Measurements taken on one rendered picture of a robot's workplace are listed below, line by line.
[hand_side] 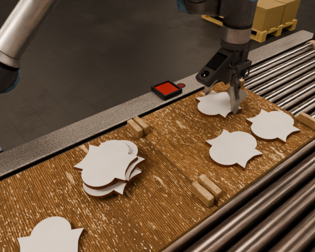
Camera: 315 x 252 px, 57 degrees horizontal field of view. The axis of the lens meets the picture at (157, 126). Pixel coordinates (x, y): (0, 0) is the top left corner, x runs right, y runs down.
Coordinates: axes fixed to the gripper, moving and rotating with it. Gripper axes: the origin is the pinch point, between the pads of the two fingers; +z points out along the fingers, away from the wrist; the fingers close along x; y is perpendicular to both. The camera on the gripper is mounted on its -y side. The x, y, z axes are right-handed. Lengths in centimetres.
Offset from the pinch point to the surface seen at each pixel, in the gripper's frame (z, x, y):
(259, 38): 89, 142, 235
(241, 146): -0.4, -16.9, -9.2
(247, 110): 0.6, -6.9, 5.4
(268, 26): 76, 141, 246
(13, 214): 1, -1, -62
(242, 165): -0.4, -21.3, -14.2
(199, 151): 0.8, -11.0, -18.2
